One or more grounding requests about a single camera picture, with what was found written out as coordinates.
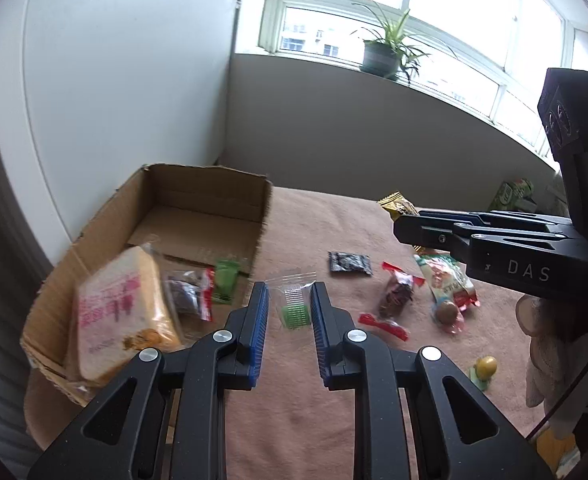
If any yellow object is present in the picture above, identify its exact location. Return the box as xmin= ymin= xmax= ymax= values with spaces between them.
xmin=536 ymin=427 xmax=582 ymax=471

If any foil chocolate ball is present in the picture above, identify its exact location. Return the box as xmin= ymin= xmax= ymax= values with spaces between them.
xmin=431 ymin=300 xmax=462 ymax=333

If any white snack packet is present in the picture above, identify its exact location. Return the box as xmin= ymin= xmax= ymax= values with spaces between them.
xmin=414 ymin=254 xmax=480 ymax=311

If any green candy packet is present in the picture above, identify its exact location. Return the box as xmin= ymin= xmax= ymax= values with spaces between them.
xmin=211 ymin=256 xmax=242 ymax=306

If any red jujube candy packet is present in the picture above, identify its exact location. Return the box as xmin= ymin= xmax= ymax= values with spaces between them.
xmin=163 ymin=267 xmax=216 ymax=322
xmin=378 ymin=261 xmax=427 ymax=319

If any potted green plant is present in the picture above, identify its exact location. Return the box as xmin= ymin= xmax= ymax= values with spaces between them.
xmin=350 ymin=0 xmax=457 ymax=85

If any golden egg candy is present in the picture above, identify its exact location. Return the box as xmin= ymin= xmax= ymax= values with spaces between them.
xmin=469 ymin=355 xmax=499 ymax=391

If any small black snack packet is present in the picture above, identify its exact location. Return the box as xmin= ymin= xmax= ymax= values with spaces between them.
xmin=328 ymin=251 xmax=373 ymax=277

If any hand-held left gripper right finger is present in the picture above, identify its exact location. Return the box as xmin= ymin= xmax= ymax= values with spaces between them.
xmin=310 ymin=281 xmax=555 ymax=480

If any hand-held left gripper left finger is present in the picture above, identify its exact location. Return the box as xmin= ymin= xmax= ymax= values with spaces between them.
xmin=26 ymin=281 xmax=271 ymax=480

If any clear zip bag green candy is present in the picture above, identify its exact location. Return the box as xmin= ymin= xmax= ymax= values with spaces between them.
xmin=265 ymin=269 xmax=320 ymax=332

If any brown cardboard box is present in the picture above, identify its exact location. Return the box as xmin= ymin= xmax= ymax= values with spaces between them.
xmin=20 ymin=162 xmax=274 ymax=408

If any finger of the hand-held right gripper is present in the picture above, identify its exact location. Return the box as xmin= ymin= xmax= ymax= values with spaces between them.
xmin=419 ymin=209 xmax=573 ymax=235
xmin=393 ymin=215 xmax=476 ymax=261

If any sliced bread packet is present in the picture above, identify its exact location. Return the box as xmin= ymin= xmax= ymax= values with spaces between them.
xmin=71 ymin=245 xmax=182 ymax=383

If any green carton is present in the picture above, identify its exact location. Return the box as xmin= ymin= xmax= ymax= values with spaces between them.
xmin=491 ymin=177 xmax=537 ymax=213

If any white cabinet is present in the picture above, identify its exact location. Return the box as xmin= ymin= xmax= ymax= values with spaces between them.
xmin=0 ymin=0 xmax=240 ymax=266

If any red yellow candy stick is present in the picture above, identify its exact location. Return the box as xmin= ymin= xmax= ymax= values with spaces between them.
xmin=358 ymin=312 xmax=409 ymax=342

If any thin dark cable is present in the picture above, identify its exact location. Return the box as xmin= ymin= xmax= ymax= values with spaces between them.
xmin=524 ymin=355 xmax=588 ymax=443

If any gold snack packet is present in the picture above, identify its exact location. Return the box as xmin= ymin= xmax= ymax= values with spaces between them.
xmin=378 ymin=191 xmax=425 ymax=252

